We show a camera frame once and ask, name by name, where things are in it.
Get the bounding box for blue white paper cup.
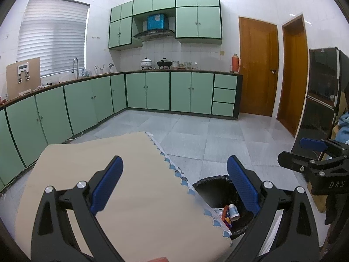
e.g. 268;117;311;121
228;204;240;221

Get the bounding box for black trash bin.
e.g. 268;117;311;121
193;175;254;240

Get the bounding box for green lower kitchen cabinets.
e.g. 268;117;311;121
1;70;243;187

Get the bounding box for green kitchen cabinets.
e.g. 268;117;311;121
108;0;222;50
1;70;243;187

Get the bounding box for green upper kitchen cabinets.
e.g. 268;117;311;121
108;0;222;50

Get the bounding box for black glass cabinet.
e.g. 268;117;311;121
292;47;348;160

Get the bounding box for brown wooden door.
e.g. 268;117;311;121
277;15;308;136
239;17;279;117

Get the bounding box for beige tablecloth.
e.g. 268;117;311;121
15;132;231;261

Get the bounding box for orange thermos bottle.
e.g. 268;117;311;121
231;53;240;73

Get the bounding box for chrome sink faucet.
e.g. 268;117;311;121
72;57;80;79

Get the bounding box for cardboard box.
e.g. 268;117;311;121
6;57;41;100

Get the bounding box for black wok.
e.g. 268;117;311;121
157;58;173;70

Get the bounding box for white cooking pot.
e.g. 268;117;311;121
141;57;153;70

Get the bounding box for black range hood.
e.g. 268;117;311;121
134;29;176;41

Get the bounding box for blue box on hood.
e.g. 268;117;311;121
147;14;169;30

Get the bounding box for white window blind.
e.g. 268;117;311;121
17;0;90;76

